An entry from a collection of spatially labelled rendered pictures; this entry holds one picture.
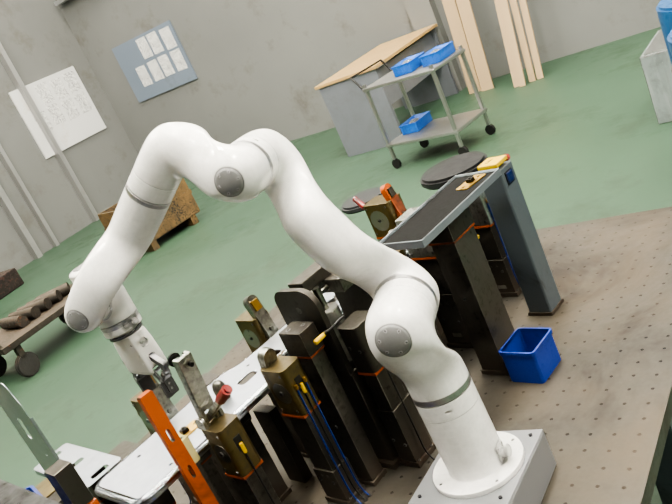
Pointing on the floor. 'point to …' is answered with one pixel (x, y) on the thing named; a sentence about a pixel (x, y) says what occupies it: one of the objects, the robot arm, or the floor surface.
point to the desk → (391, 54)
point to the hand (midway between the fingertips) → (160, 389)
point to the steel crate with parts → (184, 206)
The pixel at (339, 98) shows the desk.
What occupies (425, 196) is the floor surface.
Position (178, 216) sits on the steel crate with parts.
